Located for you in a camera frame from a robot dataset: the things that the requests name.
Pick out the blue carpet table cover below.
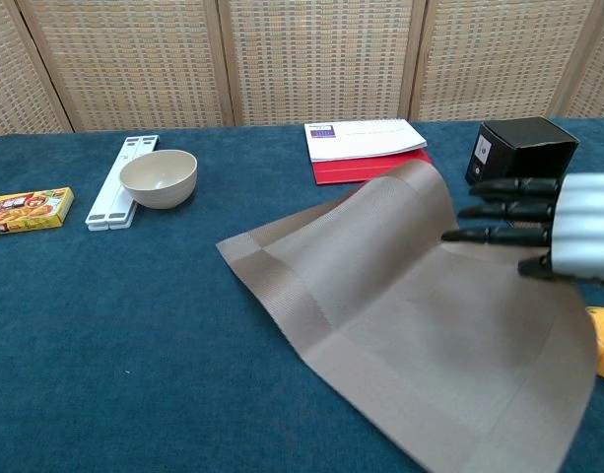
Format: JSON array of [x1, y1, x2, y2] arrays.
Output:
[[0, 116, 604, 473]]

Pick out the white desk calendar red base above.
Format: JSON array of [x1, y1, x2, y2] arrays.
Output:
[[303, 118, 440, 186]]

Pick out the grey-brown woven placemat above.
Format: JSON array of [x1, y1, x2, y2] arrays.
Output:
[[216, 158, 600, 473]]

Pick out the black open cardboard box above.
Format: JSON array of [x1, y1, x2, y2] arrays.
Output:
[[464, 116, 579, 198]]

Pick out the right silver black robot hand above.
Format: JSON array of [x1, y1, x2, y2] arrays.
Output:
[[441, 171, 604, 290]]

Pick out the yellow curry roux box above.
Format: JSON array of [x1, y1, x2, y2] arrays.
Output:
[[0, 186, 76, 237]]

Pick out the white folding stand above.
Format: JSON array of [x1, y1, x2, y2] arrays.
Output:
[[84, 135, 161, 232]]

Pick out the beige bowl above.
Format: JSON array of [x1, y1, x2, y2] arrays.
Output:
[[118, 149, 199, 210]]

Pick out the woven folding screen panel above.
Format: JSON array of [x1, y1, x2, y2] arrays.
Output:
[[18, 0, 234, 134], [216, 0, 427, 127], [410, 0, 597, 123], [560, 0, 604, 120], [0, 0, 69, 142]]

